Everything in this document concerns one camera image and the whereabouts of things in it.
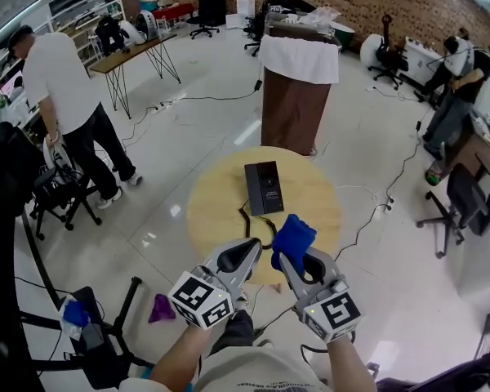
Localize person's right forearm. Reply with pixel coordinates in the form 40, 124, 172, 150
326, 335, 379, 392

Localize white rounded shell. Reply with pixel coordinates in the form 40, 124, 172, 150
118, 19, 148, 47
359, 33, 385, 71

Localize tall brown bin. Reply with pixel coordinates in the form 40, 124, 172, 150
260, 18, 344, 158

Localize white drawer cabinet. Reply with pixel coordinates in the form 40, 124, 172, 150
403, 37, 447, 86

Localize clear container colourful contents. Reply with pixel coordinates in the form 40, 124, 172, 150
424, 159, 448, 188

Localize round grey white backpack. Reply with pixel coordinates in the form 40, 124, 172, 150
134, 9, 162, 42

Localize wooden desk black wire legs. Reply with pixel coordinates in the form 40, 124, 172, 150
88, 33, 182, 120

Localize brown wooden desk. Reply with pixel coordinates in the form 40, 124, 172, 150
452, 112, 490, 184

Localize dark green round table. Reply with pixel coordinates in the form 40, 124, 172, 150
332, 22, 357, 53

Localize white flat box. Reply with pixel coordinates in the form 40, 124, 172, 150
225, 13, 251, 30

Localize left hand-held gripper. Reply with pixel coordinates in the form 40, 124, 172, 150
167, 236, 264, 332

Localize clear plastic bag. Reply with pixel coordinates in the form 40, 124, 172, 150
297, 6, 342, 26

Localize black high-back office chair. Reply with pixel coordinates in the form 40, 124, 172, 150
186, 0, 227, 41

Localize black purple chair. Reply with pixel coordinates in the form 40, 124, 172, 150
375, 347, 490, 392

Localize red table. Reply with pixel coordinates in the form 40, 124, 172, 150
153, 2, 198, 26

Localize white shelf rack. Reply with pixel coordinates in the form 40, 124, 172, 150
44, 0, 128, 67

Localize black office chair with headrest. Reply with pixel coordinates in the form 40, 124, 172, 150
367, 13, 410, 91

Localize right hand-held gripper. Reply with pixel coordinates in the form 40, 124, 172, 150
278, 247, 363, 344

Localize black metal stand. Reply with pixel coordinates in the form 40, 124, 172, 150
16, 275, 157, 390

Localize black cable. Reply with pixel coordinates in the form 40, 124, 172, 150
239, 197, 278, 250

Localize person's dark trouser leg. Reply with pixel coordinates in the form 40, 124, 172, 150
210, 310, 256, 357

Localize blue cloth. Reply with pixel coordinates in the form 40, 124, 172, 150
271, 213, 318, 287

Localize white black-spotted backpack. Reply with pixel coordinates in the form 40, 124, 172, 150
443, 37, 475, 78

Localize white cloth bin liner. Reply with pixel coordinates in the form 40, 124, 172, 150
258, 33, 341, 86

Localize black bag with white label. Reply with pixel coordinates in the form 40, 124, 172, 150
263, 0, 316, 15

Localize purple cloth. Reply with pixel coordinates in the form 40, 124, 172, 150
148, 293, 177, 324

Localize person's left forearm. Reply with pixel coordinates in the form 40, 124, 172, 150
149, 324, 216, 392

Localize white backpack black straps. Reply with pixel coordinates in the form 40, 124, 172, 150
42, 136, 83, 180

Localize person's white printed shirt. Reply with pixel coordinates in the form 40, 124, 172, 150
120, 347, 332, 392

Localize white curved counter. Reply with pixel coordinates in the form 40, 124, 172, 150
459, 169, 490, 314

